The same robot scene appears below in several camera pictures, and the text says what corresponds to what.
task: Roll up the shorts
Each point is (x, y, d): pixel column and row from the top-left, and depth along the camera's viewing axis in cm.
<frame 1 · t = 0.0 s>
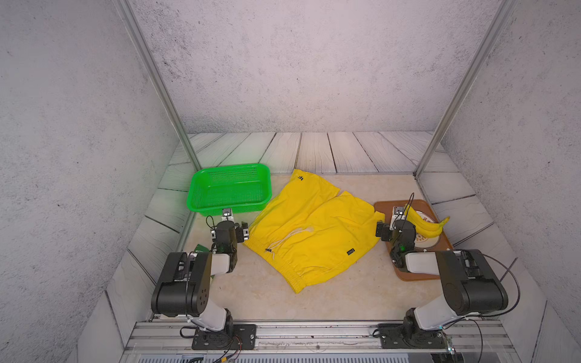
left hand: (233, 222, 95), fingers open
right hand: (395, 220, 94), fingers open
yellow shorts: (309, 228, 99), point 3 cm above the table
green plastic basket: (210, 190, 117), on the table
brown cutting board: (443, 243, 96), on the table

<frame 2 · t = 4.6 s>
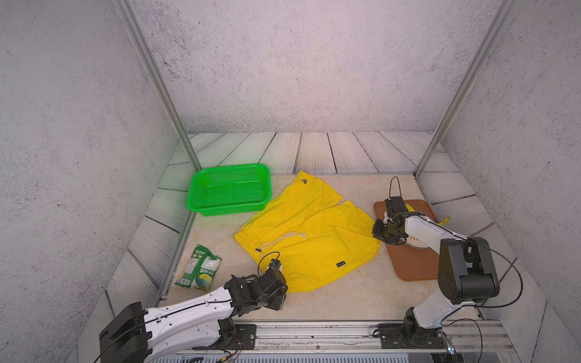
left hand: (284, 299, 79), fingers open
right hand: (377, 233, 94), fingers closed
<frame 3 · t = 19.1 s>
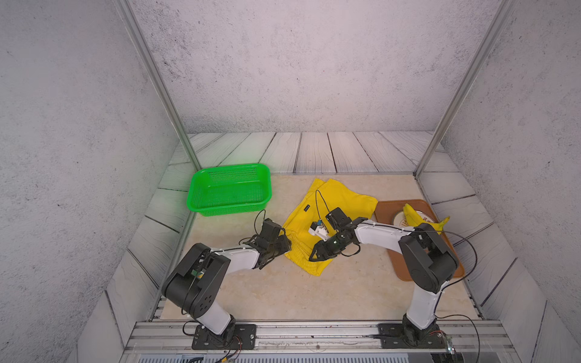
left hand: (291, 244, 93), fingers open
right hand: (314, 259, 86), fingers open
yellow shorts: (324, 197, 114), on the table
the other named things where they were.

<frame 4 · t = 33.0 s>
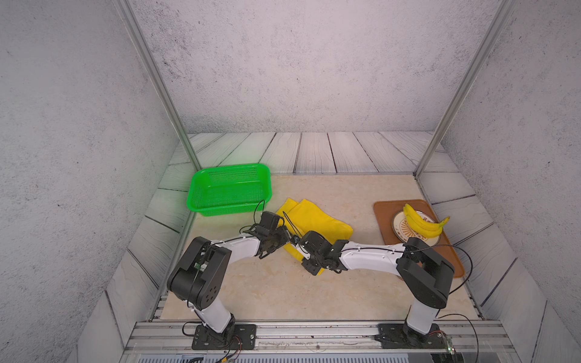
left hand: (292, 238, 94), fingers open
right hand: (307, 260, 88), fingers closed
yellow shorts: (300, 218, 105), on the table
the other named things where they were.

